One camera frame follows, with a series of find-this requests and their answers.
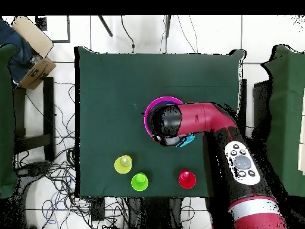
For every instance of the large pink bowl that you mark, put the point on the large pink bowl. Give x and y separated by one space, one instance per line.
162 98

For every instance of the small blue bowl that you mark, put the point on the small blue bowl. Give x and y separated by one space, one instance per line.
188 142

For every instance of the yellow cup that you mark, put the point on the yellow cup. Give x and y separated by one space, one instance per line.
121 165

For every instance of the red cup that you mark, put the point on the red cup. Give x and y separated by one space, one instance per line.
187 180

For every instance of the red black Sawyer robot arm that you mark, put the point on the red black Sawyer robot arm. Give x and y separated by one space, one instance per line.
202 117

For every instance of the green cup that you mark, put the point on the green cup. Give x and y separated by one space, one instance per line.
139 182

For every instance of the dark green tablecloth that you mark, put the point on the dark green tablecloth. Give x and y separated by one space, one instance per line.
114 76

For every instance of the black floor box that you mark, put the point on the black floor box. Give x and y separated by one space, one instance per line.
97 210

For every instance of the black box cabinet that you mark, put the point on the black box cabinet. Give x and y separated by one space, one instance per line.
261 107

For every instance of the brown cardboard box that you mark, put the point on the brown cardboard box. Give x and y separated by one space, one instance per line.
35 74

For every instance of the beige cushion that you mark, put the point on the beige cushion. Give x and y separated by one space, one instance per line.
33 35

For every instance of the dark blue cloth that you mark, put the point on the dark blue cloth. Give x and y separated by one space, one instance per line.
16 59

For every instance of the black stand frame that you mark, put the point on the black stand frame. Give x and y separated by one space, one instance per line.
48 107

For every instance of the black pedestal foot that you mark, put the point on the black pedestal foot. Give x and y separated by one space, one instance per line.
35 168

